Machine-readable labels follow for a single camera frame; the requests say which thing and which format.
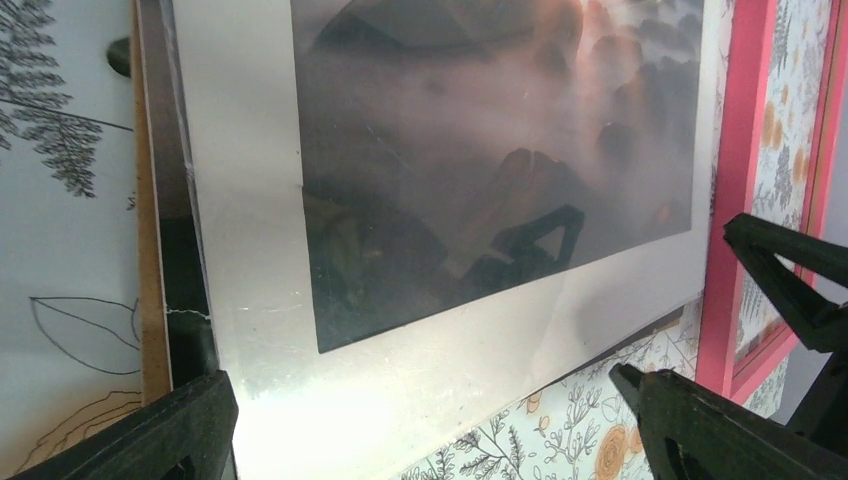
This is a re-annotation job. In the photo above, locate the sunset photo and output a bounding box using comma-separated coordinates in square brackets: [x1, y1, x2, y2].
[291, 1, 706, 353]

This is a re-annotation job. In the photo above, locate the pink picture frame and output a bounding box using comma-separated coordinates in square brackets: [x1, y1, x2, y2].
[695, 1, 847, 404]

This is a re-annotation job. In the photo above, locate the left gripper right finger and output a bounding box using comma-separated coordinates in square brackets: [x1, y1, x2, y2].
[609, 362, 847, 479]

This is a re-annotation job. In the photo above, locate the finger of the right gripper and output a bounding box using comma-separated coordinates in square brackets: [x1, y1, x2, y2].
[723, 213, 847, 458]

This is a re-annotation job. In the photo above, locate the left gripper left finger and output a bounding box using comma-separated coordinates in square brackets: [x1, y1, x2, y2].
[13, 370, 238, 480]

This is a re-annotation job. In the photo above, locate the white photo mat board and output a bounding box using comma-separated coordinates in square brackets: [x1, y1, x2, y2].
[173, 1, 722, 479]

